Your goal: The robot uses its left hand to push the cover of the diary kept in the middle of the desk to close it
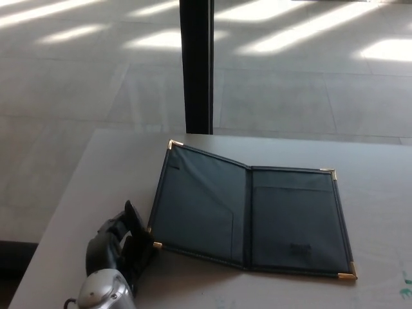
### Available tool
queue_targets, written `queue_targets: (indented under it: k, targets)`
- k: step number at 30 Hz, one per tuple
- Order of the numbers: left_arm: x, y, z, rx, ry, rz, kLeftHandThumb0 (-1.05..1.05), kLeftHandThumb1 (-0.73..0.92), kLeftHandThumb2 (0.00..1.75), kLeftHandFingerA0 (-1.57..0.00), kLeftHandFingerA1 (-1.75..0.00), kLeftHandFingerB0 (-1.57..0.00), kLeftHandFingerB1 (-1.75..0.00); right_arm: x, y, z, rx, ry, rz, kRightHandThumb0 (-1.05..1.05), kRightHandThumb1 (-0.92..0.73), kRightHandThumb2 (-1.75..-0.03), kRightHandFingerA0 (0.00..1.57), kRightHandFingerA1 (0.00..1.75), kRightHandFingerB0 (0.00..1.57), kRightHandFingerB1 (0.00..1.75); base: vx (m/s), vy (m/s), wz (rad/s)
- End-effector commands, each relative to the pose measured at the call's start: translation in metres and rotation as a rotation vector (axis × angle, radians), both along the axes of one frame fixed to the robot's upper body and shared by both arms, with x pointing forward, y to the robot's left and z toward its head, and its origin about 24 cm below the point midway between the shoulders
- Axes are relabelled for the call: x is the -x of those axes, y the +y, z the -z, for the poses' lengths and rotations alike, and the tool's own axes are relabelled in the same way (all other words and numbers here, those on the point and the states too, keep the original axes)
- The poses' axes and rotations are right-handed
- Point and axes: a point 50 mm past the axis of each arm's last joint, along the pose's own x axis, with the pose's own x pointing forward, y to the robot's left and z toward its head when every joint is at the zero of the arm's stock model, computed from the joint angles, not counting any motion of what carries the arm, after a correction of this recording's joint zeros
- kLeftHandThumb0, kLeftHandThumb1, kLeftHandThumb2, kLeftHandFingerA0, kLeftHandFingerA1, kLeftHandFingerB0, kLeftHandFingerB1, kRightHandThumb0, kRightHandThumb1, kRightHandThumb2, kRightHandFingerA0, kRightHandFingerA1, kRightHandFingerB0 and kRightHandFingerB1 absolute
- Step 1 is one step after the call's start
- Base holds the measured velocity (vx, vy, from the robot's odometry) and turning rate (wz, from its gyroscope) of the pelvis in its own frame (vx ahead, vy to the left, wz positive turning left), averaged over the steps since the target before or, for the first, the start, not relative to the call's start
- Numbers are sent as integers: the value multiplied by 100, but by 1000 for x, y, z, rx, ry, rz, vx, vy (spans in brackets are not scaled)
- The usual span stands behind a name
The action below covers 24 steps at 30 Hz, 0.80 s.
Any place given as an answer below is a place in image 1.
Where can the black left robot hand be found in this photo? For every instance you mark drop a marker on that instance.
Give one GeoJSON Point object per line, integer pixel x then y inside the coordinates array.
{"type": "Point", "coordinates": [112, 244]}

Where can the dark diary with gold corners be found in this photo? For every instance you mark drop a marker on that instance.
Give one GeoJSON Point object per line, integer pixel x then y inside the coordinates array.
{"type": "Point", "coordinates": [277, 225]}

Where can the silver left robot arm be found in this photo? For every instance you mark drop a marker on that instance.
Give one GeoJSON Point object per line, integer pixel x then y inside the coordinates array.
{"type": "Point", "coordinates": [103, 289]}

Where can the dark low floor object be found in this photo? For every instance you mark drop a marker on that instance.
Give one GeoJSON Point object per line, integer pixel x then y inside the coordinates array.
{"type": "Point", "coordinates": [16, 257]}

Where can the black vertical window frame post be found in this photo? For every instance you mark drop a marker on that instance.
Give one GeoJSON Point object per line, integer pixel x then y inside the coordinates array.
{"type": "Point", "coordinates": [197, 64]}

